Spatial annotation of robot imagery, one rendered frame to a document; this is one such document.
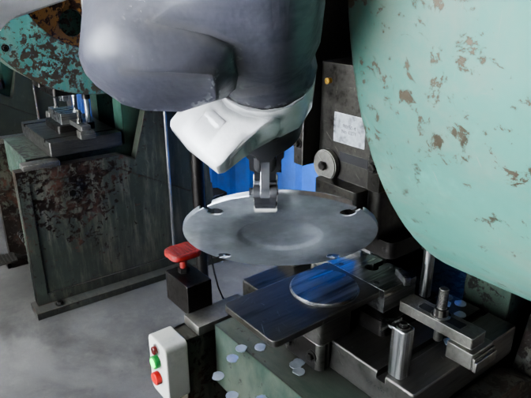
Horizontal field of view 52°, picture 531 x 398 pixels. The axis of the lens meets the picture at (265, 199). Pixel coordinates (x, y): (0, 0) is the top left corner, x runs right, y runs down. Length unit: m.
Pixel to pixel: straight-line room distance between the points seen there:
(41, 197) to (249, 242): 1.57
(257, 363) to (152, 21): 0.78
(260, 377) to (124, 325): 1.34
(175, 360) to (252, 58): 0.83
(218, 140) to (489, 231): 0.24
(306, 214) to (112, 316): 1.75
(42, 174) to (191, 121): 1.86
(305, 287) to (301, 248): 0.13
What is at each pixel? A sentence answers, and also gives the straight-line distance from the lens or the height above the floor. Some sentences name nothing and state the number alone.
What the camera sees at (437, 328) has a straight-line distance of 1.00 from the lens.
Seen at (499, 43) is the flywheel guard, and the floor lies 1.25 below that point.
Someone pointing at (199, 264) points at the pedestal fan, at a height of 0.38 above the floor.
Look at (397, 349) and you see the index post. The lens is 0.90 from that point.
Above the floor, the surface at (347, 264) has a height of 0.78.
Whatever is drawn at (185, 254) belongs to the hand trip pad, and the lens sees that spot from 1.17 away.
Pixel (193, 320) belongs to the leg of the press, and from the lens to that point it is 1.17.
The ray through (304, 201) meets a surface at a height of 1.03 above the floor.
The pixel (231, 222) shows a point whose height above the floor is 0.98.
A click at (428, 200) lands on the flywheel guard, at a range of 0.50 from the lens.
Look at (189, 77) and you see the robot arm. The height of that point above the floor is 1.23.
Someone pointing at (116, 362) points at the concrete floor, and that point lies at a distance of 2.16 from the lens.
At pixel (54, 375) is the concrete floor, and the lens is 2.16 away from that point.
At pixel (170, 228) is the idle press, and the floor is 0.22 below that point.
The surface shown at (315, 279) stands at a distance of 1.01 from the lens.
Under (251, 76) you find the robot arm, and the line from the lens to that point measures 0.41.
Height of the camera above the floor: 1.29
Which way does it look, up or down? 22 degrees down
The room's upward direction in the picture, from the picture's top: straight up
